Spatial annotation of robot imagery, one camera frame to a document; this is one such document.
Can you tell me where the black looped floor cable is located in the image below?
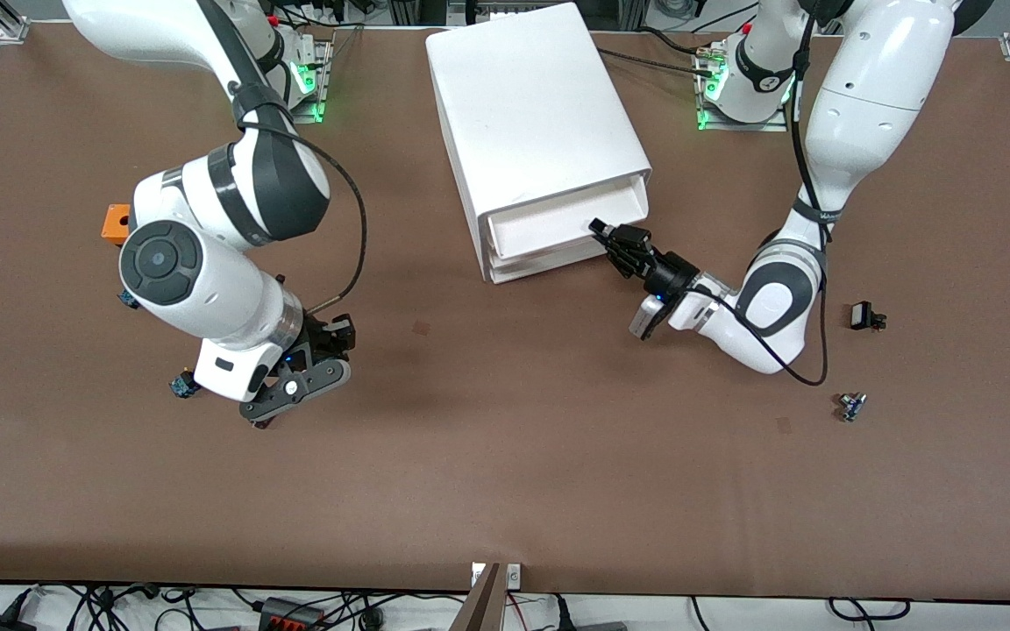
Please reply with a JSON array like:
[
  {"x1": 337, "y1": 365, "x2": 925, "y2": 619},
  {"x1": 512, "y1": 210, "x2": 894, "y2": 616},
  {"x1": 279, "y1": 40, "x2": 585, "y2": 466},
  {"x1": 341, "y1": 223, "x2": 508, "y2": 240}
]
[{"x1": 828, "y1": 598, "x2": 914, "y2": 625}]

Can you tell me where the white metal bracket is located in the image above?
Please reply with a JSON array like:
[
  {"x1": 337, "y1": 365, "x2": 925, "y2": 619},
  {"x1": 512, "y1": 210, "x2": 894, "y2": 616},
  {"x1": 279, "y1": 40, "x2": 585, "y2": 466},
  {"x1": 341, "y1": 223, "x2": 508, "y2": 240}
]
[{"x1": 470, "y1": 563, "x2": 523, "y2": 590}]

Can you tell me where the black cable on table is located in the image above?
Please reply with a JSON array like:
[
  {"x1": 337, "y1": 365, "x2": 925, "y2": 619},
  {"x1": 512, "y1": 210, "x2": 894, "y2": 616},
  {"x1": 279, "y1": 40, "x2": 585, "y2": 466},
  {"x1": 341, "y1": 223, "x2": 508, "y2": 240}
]
[{"x1": 597, "y1": 28, "x2": 721, "y2": 78}]

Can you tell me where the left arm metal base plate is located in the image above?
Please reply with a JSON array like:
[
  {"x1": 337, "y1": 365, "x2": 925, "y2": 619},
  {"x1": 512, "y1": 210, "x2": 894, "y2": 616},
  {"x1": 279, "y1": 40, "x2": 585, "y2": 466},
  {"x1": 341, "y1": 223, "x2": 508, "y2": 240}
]
[{"x1": 696, "y1": 44, "x2": 800, "y2": 134}]

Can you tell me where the brown wooden strip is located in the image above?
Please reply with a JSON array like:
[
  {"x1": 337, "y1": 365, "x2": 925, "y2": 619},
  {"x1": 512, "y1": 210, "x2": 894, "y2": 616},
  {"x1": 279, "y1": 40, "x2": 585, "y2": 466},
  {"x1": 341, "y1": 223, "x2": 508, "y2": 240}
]
[{"x1": 448, "y1": 561, "x2": 506, "y2": 631}]

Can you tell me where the orange button box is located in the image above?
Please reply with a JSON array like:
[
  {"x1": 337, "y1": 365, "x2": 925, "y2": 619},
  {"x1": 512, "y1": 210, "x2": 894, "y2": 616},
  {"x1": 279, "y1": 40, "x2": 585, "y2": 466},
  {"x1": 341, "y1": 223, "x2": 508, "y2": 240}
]
[{"x1": 102, "y1": 203, "x2": 133, "y2": 246}]

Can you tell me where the black power strip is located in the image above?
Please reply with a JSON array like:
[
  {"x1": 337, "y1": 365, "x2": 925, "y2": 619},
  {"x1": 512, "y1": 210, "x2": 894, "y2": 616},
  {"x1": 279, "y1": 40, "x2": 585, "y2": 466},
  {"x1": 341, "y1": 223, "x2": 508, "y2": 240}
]
[{"x1": 258, "y1": 596, "x2": 327, "y2": 631}]

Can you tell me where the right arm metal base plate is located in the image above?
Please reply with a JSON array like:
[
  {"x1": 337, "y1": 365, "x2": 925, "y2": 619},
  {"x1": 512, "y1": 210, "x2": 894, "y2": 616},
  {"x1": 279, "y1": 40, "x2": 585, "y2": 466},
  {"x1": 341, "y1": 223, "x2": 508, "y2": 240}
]
[{"x1": 281, "y1": 39, "x2": 332, "y2": 125}]

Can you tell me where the white drawer cabinet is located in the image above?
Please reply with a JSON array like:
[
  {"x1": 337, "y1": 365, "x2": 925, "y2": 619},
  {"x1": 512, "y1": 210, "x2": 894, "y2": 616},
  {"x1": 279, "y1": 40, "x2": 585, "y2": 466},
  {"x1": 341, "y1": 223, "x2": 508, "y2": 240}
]
[{"x1": 424, "y1": 2, "x2": 653, "y2": 286}]

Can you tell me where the white plastic drawer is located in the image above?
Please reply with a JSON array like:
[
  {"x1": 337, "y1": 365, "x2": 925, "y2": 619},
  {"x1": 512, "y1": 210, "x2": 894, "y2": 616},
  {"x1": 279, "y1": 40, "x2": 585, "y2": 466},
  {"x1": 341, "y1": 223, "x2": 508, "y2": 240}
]
[
  {"x1": 487, "y1": 180, "x2": 651, "y2": 262},
  {"x1": 489, "y1": 248, "x2": 613, "y2": 274},
  {"x1": 493, "y1": 259, "x2": 607, "y2": 285}
]

